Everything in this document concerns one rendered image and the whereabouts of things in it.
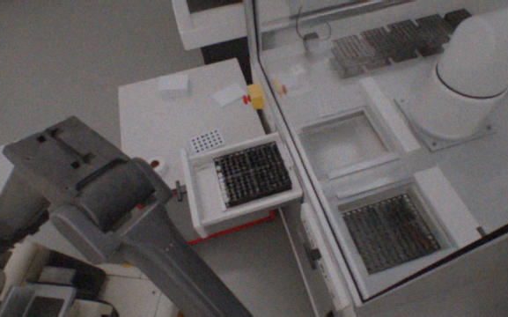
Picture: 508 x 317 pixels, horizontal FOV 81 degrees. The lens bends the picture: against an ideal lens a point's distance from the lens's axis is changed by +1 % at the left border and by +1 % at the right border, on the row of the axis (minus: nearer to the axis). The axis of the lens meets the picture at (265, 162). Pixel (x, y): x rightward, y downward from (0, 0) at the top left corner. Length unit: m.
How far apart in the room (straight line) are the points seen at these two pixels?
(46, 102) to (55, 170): 2.73
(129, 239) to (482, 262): 0.33
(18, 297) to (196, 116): 0.84
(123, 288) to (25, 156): 1.33
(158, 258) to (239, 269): 1.45
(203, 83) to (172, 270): 1.19
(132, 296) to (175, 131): 0.80
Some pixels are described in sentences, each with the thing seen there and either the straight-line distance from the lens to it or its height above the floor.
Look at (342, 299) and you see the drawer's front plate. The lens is 0.84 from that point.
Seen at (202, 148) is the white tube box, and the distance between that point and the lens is 1.19.
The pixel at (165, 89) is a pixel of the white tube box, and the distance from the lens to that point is 1.43.
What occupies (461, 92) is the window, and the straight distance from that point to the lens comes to 0.30.
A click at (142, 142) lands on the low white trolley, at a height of 0.76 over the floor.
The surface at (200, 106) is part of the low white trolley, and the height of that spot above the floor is 0.76.
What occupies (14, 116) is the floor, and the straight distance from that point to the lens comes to 3.15.
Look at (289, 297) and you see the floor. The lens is 1.76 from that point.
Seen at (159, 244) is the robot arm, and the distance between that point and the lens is 0.36.
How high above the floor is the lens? 1.75
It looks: 59 degrees down
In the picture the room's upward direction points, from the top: 6 degrees counter-clockwise
